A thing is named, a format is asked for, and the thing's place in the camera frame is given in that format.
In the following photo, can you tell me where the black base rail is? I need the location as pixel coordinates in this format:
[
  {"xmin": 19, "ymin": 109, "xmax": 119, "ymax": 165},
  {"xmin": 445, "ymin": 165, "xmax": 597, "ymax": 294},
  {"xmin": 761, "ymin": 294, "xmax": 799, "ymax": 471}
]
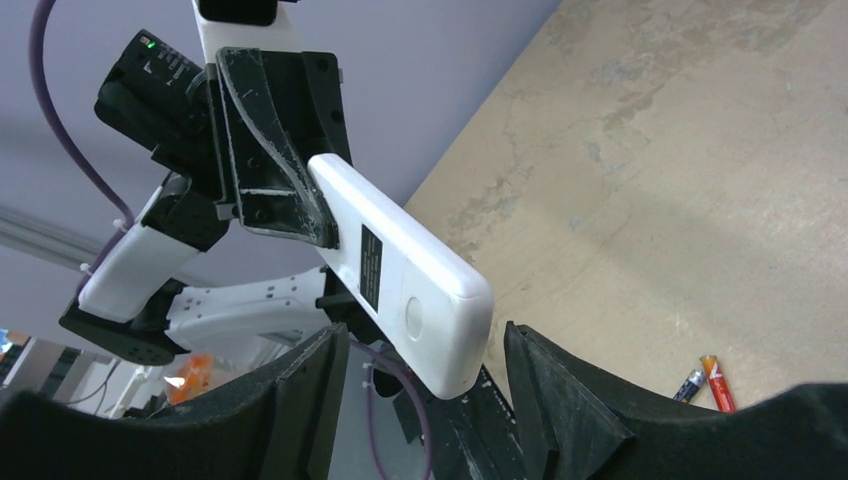
[{"xmin": 410, "ymin": 367, "xmax": 527, "ymax": 479}]

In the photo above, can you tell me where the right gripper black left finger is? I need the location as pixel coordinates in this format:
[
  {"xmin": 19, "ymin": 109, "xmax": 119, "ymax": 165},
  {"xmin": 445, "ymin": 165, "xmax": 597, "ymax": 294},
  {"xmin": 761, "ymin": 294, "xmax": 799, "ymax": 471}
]
[{"xmin": 1, "ymin": 325, "xmax": 350, "ymax": 479}]

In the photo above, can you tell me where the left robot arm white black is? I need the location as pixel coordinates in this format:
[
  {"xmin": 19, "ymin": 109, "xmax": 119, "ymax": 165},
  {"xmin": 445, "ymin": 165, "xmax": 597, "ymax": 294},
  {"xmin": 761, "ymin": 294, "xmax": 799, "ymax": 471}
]
[{"xmin": 59, "ymin": 30, "xmax": 350, "ymax": 366}]

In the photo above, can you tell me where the white remote control red face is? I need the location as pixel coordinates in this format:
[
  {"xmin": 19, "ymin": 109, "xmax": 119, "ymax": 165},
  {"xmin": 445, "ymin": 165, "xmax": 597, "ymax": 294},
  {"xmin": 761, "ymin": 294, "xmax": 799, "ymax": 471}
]
[{"xmin": 307, "ymin": 154, "xmax": 495, "ymax": 399}]

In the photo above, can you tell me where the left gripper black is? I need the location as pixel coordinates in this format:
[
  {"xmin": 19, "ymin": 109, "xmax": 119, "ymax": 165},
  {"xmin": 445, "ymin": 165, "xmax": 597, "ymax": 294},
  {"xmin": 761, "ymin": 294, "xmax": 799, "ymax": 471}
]
[{"xmin": 205, "ymin": 46, "xmax": 354, "ymax": 250}]

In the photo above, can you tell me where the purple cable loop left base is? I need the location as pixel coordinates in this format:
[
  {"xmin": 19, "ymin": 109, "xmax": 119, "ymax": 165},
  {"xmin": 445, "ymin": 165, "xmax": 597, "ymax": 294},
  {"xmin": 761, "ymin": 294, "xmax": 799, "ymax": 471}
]
[{"xmin": 351, "ymin": 340, "xmax": 434, "ymax": 479}]

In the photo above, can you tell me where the black AAA battery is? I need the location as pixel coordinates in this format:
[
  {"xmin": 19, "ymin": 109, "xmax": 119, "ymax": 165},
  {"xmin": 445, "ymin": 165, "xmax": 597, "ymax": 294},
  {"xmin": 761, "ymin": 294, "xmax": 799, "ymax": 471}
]
[{"xmin": 673, "ymin": 369, "xmax": 706, "ymax": 403}]

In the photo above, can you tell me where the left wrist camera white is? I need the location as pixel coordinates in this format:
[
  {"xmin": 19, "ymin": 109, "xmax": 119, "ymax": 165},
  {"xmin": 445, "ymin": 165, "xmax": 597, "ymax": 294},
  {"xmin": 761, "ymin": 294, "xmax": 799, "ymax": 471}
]
[{"xmin": 192, "ymin": 1, "xmax": 305, "ymax": 64}]

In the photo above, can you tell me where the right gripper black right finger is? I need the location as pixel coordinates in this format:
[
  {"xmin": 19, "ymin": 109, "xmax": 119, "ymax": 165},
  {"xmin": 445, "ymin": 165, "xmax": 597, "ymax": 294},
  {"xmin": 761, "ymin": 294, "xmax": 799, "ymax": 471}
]
[{"xmin": 504, "ymin": 323, "xmax": 847, "ymax": 479}]

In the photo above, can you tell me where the red orange AAA battery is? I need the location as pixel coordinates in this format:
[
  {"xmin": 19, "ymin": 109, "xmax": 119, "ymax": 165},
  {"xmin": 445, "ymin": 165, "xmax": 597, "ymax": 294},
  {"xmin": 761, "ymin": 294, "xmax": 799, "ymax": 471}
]
[{"xmin": 700, "ymin": 355, "xmax": 737, "ymax": 413}]

